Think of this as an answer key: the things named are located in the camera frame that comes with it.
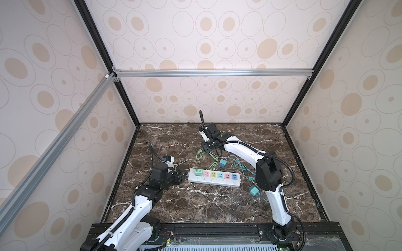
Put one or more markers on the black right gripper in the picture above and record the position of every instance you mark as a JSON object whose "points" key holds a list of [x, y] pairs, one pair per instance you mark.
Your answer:
{"points": [[207, 146]]}

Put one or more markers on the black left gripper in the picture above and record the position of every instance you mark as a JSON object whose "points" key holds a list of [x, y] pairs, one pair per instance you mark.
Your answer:
{"points": [[179, 177]]}

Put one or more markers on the teal plug adapter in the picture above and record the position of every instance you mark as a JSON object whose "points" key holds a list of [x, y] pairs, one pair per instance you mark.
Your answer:
{"points": [[222, 163], [254, 191]]}

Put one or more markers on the light green plug adapter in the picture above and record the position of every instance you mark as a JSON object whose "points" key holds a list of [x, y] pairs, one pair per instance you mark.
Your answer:
{"points": [[198, 172]]}

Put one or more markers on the white power strip coloured sockets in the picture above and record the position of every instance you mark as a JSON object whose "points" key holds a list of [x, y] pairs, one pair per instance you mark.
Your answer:
{"points": [[213, 177]]}

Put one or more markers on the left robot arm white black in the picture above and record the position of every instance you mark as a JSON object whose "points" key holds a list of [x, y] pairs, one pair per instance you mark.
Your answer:
{"points": [[135, 226]]}

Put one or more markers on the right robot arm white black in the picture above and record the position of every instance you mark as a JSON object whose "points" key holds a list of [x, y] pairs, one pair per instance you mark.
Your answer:
{"points": [[272, 174]]}

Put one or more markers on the aluminium crossbar back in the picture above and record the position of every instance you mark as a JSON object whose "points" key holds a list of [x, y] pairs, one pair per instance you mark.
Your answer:
{"points": [[214, 73]]}

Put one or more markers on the aluminium crossbar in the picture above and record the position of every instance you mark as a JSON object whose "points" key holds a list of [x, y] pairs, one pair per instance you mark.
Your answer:
{"points": [[32, 179], [214, 73]]}

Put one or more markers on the aluminium crossbar left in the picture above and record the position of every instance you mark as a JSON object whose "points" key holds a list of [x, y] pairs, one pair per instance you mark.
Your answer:
{"points": [[32, 179]]}

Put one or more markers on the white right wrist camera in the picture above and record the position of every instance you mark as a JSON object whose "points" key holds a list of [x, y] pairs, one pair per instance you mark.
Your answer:
{"points": [[204, 136]]}

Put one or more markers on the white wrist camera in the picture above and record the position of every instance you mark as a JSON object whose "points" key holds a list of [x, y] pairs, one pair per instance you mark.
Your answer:
{"points": [[204, 136], [168, 160]]}

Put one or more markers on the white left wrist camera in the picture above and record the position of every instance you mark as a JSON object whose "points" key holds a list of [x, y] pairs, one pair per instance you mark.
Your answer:
{"points": [[168, 160]]}

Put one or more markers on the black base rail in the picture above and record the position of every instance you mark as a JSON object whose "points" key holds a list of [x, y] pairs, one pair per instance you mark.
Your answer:
{"points": [[318, 236]]}

